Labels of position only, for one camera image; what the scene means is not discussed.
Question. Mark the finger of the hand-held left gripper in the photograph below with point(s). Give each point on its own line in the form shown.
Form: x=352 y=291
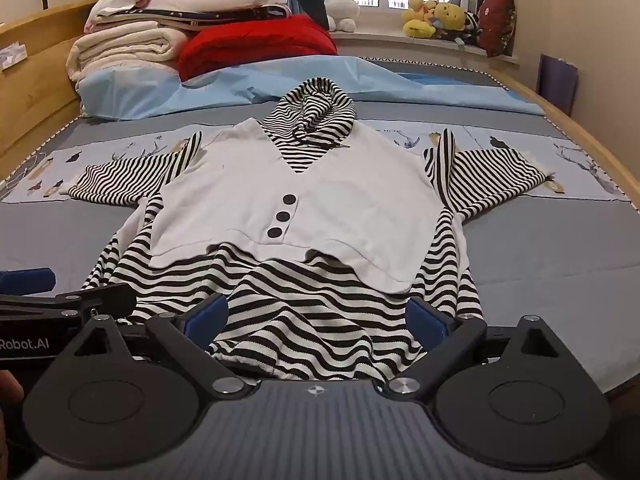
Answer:
x=110 y=297
x=30 y=280

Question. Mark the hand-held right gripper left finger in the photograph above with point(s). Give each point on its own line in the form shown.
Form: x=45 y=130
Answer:
x=207 y=317

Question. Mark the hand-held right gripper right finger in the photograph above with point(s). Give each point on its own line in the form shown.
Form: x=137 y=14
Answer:
x=425 y=322

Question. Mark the black white striped hooded top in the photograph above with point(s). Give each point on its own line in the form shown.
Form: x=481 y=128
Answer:
x=340 y=195

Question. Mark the person's left hand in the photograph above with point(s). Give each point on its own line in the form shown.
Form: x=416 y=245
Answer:
x=9 y=390

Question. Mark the printed white table cloth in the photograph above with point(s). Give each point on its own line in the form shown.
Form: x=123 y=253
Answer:
x=35 y=100

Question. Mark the tissue pack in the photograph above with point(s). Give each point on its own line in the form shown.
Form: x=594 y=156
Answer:
x=11 y=55

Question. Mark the light blue sheet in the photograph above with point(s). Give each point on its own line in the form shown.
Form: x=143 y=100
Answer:
x=225 y=85

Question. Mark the cream folded blanket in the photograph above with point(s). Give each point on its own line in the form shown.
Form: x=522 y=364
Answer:
x=120 y=50

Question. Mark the red folded blanket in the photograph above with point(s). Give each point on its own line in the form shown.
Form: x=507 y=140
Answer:
x=250 y=45

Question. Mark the white window sill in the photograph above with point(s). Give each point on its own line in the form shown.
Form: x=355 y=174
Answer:
x=385 y=37

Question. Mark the yellow duck plush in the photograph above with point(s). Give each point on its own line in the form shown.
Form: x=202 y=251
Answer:
x=417 y=28

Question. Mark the black white striped plush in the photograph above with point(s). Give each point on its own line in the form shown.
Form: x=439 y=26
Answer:
x=471 y=27

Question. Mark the yellow bear plush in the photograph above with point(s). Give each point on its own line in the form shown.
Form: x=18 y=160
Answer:
x=449 y=16

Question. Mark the dark red cushion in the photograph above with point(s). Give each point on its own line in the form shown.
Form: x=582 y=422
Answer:
x=497 y=22

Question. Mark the white quilt with navy trim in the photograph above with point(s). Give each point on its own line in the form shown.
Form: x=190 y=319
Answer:
x=210 y=2

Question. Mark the yellow plush toy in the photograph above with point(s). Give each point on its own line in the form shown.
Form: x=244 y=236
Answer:
x=419 y=6

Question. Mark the white plush toy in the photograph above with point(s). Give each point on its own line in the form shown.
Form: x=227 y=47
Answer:
x=342 y=10

